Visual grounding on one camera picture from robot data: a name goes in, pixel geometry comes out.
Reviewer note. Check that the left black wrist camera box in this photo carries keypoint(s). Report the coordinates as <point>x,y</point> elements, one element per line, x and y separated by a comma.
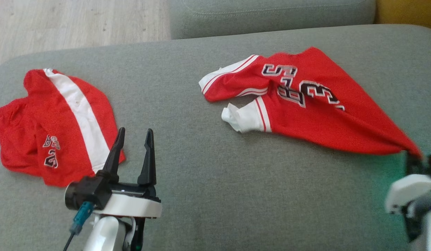
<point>86,191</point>

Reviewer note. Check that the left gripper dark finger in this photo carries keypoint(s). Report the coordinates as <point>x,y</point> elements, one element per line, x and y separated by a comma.
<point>148,164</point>
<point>114,157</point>

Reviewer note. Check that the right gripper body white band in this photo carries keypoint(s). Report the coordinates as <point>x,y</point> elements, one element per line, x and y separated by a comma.
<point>407,191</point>

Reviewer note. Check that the grey sofa back cushion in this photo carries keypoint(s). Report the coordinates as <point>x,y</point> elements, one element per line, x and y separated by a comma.
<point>271,17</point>

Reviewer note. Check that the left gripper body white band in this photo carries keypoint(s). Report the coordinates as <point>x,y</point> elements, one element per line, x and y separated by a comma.
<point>131,205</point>

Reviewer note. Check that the grey sofa seat cushion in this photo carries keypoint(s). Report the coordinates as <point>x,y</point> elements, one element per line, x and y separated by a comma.
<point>208,174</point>

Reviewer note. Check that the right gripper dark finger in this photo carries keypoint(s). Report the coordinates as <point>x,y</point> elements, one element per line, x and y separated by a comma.
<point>413,164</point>

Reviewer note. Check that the red shorts white stripe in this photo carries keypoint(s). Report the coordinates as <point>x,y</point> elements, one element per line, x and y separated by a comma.
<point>62,132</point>

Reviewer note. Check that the red white jersey shirt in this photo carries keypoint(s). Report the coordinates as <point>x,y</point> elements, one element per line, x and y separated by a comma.
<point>306,115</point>

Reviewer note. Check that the yellow cushion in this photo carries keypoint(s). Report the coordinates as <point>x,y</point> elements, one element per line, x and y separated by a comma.
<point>407,12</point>

